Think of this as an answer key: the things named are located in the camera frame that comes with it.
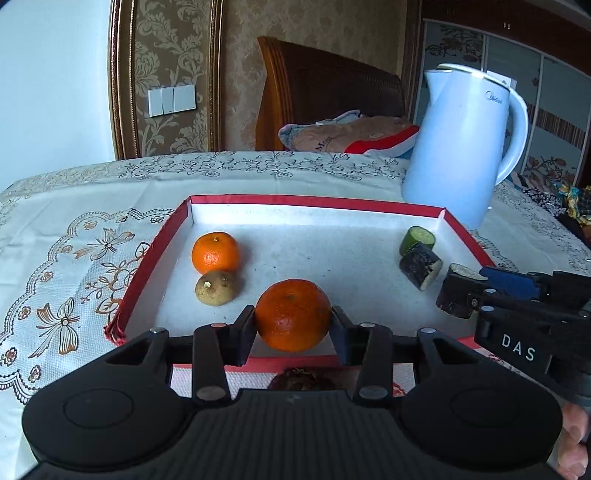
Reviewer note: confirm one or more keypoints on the wooden wall moulding frame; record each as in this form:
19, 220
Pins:
121, 69

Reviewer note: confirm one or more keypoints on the red shallow cardboard box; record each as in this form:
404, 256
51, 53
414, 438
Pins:
323, 249

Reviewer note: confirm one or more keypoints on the colourful clothes pile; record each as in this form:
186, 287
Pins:
568, 203

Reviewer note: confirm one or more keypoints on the red white plush cloth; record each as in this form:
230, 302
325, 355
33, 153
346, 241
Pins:
383, 143

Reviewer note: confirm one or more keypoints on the wooden bed headboard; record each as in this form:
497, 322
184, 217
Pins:
323, 83

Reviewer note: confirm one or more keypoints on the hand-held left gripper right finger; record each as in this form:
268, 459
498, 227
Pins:
339, 337

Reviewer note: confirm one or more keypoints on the small brown potato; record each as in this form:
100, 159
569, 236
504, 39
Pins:
215, 288

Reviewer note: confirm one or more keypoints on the green cucumber piece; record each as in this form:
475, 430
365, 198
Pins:
415, 239

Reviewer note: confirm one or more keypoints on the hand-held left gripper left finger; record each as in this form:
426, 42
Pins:
247, 333

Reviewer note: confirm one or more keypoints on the small orange tangerine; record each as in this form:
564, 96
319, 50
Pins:
215, 253

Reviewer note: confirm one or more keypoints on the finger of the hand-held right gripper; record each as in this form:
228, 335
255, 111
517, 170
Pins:
508, 302
508, 281

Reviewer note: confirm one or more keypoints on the large orange tangerine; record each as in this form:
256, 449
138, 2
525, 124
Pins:
293, 316

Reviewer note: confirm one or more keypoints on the white electric kettle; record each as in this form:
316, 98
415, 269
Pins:
457, 147

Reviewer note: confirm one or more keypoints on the folded cloth on chair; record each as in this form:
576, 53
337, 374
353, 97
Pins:
341, 134

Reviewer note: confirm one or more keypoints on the person's right hand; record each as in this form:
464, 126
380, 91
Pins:
572, 441

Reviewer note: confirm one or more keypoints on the white wall switch panel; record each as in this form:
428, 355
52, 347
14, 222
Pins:
171, 100

